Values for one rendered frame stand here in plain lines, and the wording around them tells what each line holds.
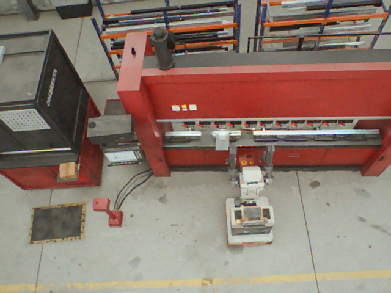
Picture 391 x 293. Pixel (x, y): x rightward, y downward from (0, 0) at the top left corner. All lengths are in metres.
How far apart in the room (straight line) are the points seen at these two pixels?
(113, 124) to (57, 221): 2.46
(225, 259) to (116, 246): 1.63
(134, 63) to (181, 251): 2.79
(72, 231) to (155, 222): 1.31
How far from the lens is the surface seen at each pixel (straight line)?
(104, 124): 3.97
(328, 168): 5.81
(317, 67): 3.84
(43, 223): 6.02
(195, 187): 5.52
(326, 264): 5.38
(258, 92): 4.00
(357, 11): 5.91
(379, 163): 5.58
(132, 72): 3.84
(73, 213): 5.85
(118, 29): 5.65
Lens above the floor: 5.12
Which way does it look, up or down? 61 degrees down
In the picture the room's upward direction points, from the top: 11 degrees counter-clockwise
